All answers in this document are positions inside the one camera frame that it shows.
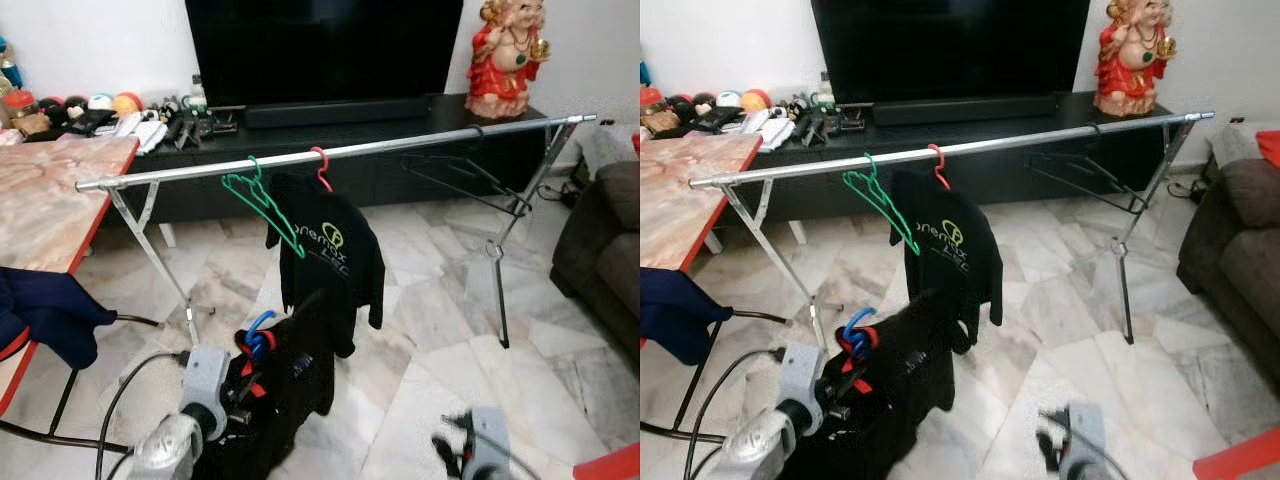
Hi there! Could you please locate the black garment with red trim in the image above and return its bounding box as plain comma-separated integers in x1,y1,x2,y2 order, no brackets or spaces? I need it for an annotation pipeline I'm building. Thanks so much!
215,288,338,480
800,287,946,480

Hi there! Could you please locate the blue plastic hanger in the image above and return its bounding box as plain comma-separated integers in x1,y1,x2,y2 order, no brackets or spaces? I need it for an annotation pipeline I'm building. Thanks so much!
243,309,281,363
840,306,879,361

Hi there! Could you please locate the green plastic hanger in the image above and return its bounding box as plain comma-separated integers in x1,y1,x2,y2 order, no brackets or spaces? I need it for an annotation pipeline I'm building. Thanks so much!
221,155,308,259
842,152,923,256

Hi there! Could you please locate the black plastic hanger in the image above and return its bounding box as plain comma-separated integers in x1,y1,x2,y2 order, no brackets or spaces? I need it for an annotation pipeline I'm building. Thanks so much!
400,125,533,219
1025,122,1149,215

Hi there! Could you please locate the red plastic object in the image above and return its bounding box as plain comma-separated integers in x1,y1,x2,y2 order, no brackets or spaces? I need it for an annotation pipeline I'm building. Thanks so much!
1193,428,1280,480
573,443,641,480

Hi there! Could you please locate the black T-shirt green logo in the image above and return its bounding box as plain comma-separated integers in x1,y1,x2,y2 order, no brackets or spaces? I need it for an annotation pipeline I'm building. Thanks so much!
888,168,1005,354
265,172,387,358

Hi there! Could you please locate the navy garment with red stripe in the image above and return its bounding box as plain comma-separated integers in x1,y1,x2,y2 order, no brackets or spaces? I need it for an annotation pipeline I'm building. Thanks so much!
0,266,119,371
640,266,736,366

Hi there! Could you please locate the dark grey sofa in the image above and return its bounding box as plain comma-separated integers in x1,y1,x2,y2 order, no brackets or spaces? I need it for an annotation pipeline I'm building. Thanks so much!
550,160,641,366
1177,155,1280,361

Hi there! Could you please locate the marble pattern folding table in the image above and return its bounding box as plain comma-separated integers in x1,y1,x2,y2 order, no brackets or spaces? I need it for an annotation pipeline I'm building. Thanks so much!
0,135,163,454
640,132,791,446

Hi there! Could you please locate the black TV console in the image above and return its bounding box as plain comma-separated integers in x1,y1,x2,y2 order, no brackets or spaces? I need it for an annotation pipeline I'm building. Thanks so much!
745,90,1176,223
110,93,551,226

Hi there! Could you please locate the white paper stack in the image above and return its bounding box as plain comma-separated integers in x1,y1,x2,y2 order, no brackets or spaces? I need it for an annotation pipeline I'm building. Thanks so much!
740,108,801,151
105,110,173,154

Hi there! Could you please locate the silver metal clothes rack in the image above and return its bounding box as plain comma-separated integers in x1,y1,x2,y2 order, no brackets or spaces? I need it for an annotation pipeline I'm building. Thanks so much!
688,110,1216,346
75,113,598,351

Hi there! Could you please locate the black pouch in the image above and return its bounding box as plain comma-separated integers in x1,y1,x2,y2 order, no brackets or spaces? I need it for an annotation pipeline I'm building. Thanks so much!
695,105,746,131
65,108,119,134

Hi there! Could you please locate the black soundbar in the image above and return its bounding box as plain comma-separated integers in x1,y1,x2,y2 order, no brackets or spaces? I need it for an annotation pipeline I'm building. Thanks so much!
870,94,1059,127

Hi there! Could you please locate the light grey cloth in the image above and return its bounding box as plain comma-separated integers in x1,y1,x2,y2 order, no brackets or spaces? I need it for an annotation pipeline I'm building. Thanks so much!
1203,125,1263,169
573,125,629,181

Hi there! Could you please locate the black plush toy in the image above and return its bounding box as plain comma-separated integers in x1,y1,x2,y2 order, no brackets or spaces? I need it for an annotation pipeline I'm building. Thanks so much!
665,93,719,121
38,96,89,126

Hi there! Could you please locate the jar with red lid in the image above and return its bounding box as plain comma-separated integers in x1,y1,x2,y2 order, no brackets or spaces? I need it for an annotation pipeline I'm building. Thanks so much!
640,86,669,131
4,89,41,136

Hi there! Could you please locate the black television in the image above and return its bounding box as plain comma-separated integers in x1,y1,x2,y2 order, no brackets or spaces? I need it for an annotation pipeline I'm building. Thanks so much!
811,0,1092,106
184,0,466,109

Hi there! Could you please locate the laughing Buddha statue red robe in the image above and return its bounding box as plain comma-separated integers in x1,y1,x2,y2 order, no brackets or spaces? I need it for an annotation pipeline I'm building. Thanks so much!
1093,0,1179,118
465,0,553,121

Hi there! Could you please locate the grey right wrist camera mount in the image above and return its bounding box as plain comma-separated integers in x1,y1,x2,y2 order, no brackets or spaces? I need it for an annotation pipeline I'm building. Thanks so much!
1062,402,1109,480
468,405,513,480

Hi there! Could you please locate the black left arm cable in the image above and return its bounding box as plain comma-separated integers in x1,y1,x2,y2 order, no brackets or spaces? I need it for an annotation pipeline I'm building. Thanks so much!
96,350,191,480
680,346,791,480

